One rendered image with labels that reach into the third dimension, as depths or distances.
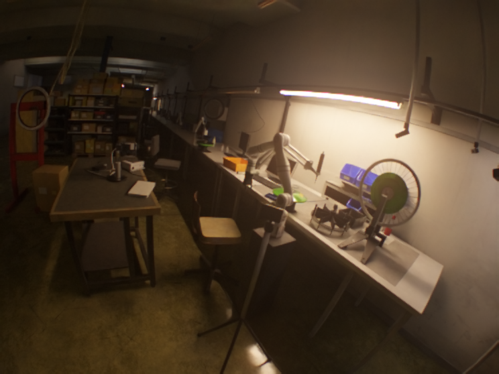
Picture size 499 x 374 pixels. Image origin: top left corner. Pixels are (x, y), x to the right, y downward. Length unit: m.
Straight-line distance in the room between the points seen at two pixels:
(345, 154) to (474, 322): 2.36
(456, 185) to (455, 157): 0.25
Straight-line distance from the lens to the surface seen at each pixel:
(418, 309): 1.43
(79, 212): 1.42
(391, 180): 1.68
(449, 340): 2.65
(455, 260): 2.28
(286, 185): 1.48
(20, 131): 7.56
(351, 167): 2.52
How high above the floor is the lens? 1.62
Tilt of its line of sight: 18 degrees down
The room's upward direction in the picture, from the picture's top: 12 degrees clockwise
